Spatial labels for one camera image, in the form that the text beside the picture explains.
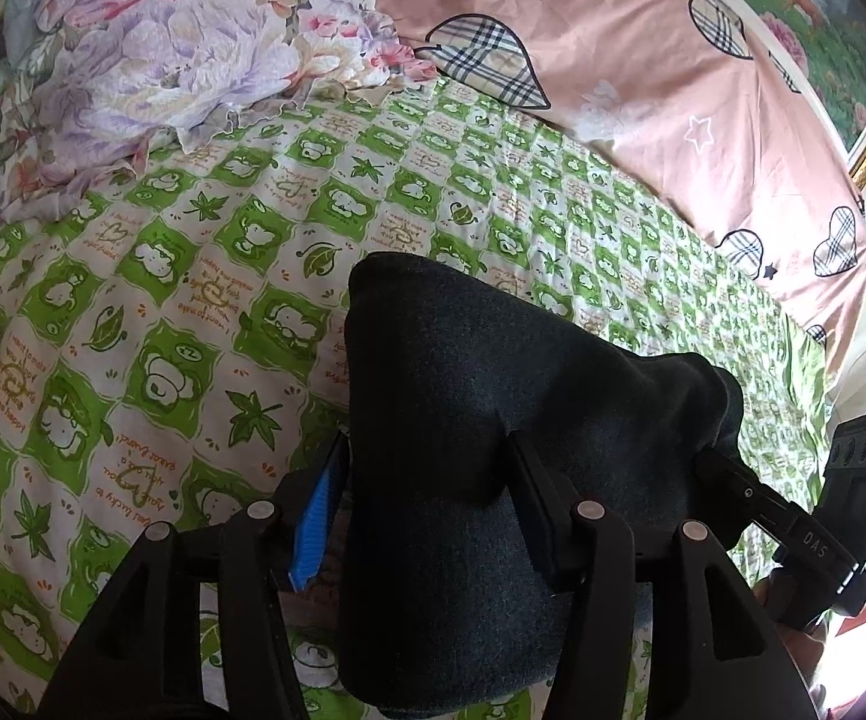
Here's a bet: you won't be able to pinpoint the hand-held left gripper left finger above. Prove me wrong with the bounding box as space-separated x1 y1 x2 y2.
39 427 351 720

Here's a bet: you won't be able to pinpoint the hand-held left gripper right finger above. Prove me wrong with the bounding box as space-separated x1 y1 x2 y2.
506 435 816 720

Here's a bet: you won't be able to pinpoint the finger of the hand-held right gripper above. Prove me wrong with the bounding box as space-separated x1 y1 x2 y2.
695 450 788 538

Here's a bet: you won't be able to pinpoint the dark navy pants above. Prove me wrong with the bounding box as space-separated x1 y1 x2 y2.
335 253 745 717

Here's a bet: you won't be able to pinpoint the green printed bed sheet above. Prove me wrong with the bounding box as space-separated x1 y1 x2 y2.
0 64 835 720

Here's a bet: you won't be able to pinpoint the pink heart print quilt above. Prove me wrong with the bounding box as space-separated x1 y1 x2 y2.
328 0 866 361

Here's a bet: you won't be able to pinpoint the gold framed floral picture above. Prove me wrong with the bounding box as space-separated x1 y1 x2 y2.
673 0 866 188

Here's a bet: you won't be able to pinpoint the purple floral ruffled cloth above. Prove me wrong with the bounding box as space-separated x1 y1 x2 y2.
0 0 441 222

